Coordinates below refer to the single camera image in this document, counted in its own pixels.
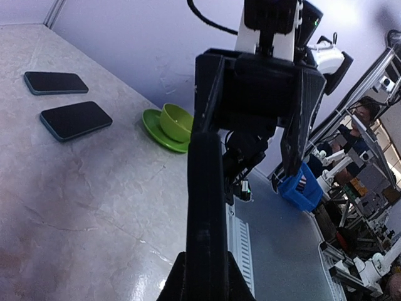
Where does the green bowl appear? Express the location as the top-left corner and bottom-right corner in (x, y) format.
(160, 103), (194, 142)

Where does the front aluminium rail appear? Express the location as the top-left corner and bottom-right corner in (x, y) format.
(226, 204), (255, 297)

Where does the black smartphone teal edge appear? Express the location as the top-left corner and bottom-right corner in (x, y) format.
(23, 71), (89, 95)
(39, 101), (113, 142)

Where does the seated person dark shirt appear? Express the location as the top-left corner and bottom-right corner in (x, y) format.
(308, 96), (382, 186)

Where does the blue storage bin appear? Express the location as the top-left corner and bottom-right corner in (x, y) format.
(278, 163), (323, 212)

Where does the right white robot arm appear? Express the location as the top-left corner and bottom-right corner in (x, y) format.
(188, 1), (352, 177)

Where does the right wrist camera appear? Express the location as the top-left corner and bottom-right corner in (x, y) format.
(244, 0), (299, 34)

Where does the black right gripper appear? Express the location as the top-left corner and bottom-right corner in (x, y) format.
(192, 49), (326, 176)

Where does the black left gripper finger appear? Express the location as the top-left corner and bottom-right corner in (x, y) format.
(157, 251), (255, 300)

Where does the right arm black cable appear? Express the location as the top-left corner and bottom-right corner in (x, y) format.
(187, 0), (239, 36)

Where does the left aluminium frame post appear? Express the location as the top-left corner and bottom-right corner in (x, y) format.
(43, 0), (66, 29)

